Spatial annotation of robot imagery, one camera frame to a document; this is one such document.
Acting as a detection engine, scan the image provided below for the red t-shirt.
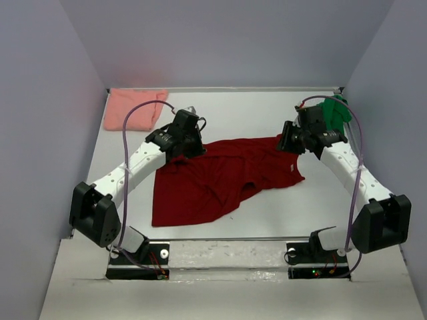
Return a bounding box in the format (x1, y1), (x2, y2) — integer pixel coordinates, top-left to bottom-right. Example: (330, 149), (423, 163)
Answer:
(151, 136), (304, 227)

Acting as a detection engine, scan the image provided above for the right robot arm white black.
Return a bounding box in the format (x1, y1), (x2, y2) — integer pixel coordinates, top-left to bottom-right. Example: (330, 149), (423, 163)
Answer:
(277, 106), (412, 261)

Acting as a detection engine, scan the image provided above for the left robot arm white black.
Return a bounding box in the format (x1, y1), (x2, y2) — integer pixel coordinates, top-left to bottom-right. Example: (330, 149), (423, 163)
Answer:
(69, 107), (205, 266)

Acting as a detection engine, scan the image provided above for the green t-shirt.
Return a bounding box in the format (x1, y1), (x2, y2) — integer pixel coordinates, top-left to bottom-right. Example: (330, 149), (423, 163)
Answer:
(318, 99), (352, 134)

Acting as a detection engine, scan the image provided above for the folded pink t-shirt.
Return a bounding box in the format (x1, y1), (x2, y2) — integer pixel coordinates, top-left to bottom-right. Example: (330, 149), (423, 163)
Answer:
(103, 89), (168, 131)

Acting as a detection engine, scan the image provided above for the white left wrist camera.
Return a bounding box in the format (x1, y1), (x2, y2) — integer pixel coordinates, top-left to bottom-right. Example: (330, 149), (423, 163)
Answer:
(184, 106), (196, 114)

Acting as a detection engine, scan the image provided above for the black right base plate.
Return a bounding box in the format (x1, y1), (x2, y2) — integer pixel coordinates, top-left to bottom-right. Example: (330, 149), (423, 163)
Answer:
(284, 242), (350, 280)

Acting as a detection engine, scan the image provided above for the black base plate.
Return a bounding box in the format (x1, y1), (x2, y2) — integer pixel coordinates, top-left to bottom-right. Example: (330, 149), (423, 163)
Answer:
(105, 241), (170, 281)
(284, 242), (350, 280)

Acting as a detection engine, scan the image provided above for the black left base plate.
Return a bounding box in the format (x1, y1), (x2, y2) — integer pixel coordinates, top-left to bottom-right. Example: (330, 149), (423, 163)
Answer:
(105, 241), (170, 281)

